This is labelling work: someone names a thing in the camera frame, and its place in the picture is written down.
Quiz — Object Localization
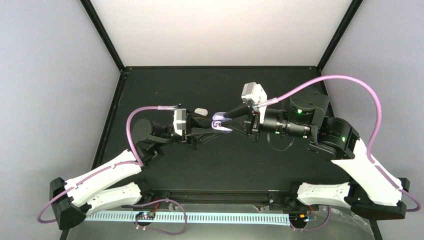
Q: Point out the white earbud charging case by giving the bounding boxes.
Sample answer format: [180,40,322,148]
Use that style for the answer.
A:
[194,108,209,117]

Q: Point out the purple charging case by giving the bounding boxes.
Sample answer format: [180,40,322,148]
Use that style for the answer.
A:
[211,111,233,133]

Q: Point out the purple earbud one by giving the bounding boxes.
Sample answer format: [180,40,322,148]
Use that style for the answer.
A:
[211,120,222,130]

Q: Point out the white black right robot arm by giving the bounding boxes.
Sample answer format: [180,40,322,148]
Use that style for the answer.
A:
[211,83,410,221]

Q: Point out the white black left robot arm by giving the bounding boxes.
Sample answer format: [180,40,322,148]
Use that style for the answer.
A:
[47,106,230,231]

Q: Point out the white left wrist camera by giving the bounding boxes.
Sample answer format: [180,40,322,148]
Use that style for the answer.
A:
[172,108,187,136]

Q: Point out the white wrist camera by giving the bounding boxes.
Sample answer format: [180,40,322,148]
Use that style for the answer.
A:
[172,108,187,136]
[241,82,268,112]

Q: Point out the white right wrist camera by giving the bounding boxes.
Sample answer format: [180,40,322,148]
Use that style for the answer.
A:
[241,82,268,112]

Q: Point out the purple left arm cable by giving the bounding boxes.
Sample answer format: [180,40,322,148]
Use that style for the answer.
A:
[36,105,178,224]

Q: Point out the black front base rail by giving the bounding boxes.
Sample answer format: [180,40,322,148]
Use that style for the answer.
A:
[152,189,292,205]

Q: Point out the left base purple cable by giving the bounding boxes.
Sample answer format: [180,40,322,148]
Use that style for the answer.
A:
[130,198,189,236]

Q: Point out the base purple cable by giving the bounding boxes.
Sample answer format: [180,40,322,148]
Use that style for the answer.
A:
[130,198,189,236]
[289,205,332,232]

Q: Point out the white slotted cable duct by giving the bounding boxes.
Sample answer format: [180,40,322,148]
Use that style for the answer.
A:
[85,210,290,226]

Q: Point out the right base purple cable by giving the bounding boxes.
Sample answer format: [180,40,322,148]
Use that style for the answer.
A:
[289,205,332,232]

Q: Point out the black rear right frame post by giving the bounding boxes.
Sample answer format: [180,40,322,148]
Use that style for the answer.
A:
[316,0,363,73]

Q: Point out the black frame post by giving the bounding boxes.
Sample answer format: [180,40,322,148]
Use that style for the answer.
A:
[316,0,363,73]
[80,0,125,72]

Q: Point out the black rear left frame post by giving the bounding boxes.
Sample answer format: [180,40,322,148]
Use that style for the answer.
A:
[80,0,125,72]

